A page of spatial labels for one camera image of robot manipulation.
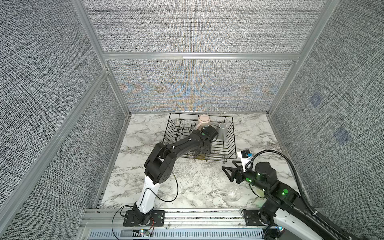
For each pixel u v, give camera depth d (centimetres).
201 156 92
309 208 49
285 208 53
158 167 52
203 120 97
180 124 107
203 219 75
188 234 70
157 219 73
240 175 63
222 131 95
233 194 81
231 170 65
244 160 63
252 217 73
